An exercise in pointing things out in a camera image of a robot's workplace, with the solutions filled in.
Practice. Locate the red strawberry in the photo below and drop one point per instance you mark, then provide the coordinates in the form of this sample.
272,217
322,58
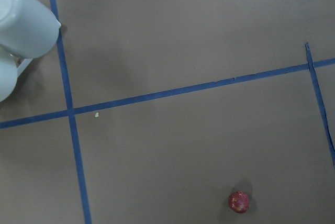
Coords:
239,202

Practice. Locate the white cup drying rack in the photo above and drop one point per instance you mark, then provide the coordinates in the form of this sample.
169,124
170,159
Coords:
21,63

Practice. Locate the pale blue cup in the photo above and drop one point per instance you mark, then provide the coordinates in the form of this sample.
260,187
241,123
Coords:
28,28

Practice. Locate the grey cup on rack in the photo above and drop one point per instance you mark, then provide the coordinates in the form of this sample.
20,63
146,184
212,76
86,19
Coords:
8,74

